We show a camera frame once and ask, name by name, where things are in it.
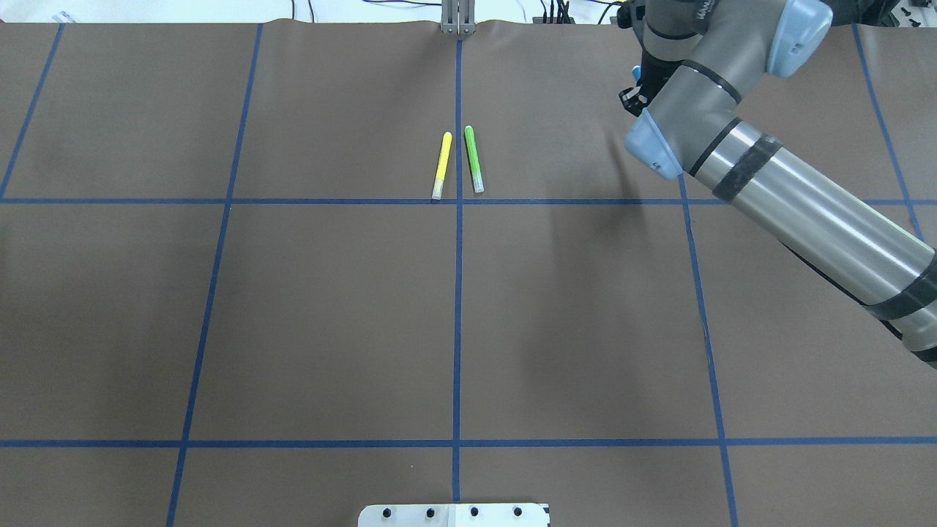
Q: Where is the green marker pen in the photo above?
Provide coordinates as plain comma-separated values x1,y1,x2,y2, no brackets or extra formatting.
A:
464,124,485,194

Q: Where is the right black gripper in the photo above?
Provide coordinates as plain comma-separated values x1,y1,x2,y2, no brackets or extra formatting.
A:
619,70,652,118

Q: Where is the yellow marker pen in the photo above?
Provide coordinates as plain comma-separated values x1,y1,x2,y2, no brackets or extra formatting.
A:
430,131,454,201

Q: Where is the white pedestal column base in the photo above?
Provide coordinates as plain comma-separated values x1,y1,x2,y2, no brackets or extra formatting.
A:
357,503,551,526

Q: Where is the grey aluminium frame post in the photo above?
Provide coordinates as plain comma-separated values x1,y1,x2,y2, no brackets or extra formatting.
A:
439,0,477,37

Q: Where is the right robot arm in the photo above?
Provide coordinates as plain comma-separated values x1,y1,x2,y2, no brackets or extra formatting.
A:
619,1,936,366

